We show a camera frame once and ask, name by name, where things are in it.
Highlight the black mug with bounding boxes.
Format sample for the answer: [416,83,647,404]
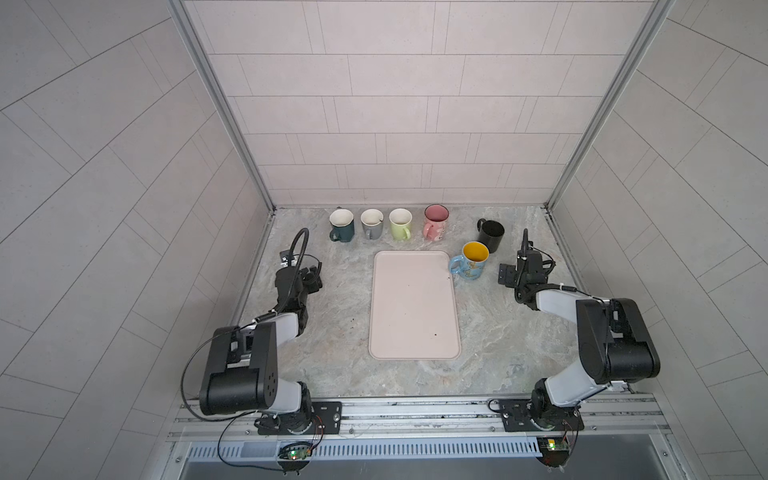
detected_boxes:
[477,218,505,254]

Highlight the blue butterfly mug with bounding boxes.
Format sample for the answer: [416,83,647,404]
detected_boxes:
[449,241,490,280]

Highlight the dark green mug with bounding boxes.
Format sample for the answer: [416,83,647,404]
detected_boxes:
[329,208,355,243]

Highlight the grey mug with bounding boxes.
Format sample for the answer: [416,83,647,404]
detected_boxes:
[360,209,384,240]

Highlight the pink ghost mug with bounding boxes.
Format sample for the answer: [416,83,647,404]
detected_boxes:
[423,204,450,242]

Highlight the light green mug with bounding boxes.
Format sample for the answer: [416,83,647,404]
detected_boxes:
[389,208,413,241]

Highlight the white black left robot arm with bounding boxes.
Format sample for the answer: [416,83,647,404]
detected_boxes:
[199,263,342,435]

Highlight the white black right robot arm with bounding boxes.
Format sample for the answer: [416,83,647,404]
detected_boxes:
[498,249,661,431]

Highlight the beige drying mat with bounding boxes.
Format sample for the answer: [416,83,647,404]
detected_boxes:
[369,251,461,361]

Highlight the left green circuit board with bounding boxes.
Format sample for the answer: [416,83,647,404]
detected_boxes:
[277,442,313,474]

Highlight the right circuit board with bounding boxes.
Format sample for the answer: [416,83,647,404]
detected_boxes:
[537,437,571,468]

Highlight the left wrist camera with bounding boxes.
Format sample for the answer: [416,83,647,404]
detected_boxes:
[280,250,298,267]

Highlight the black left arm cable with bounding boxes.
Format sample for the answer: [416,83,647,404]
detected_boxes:
[179,227,311,472]

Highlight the aluminium mounting rail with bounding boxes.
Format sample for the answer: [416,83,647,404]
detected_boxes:
[159,391,679,442]

